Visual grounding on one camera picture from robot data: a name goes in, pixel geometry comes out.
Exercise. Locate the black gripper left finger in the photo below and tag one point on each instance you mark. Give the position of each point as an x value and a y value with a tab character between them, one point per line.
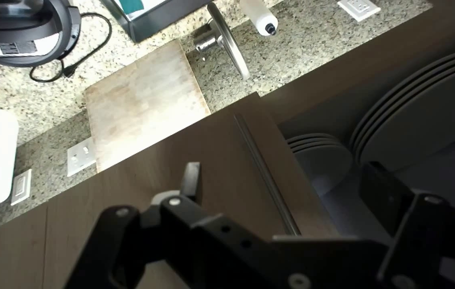
192	179

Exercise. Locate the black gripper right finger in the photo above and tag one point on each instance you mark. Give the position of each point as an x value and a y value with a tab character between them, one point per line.
385	194

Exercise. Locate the wooden cupboard door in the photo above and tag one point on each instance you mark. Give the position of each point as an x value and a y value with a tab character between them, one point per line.
118	226

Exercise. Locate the wooden cutting board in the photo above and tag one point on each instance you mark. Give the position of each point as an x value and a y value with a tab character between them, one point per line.
144	102

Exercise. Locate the stack of white plates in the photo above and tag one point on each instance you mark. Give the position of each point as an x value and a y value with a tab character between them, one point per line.
412	118

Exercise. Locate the steel kitchen faucet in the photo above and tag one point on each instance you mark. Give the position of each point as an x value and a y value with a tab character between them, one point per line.
218	32

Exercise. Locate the white soap bottle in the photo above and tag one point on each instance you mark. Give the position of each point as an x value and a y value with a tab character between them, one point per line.
264	20

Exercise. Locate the black pressure cooker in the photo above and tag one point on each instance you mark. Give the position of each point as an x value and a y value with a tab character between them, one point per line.
38	30

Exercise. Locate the white wall outlet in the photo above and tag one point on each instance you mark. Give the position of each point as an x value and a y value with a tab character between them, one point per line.
359	9

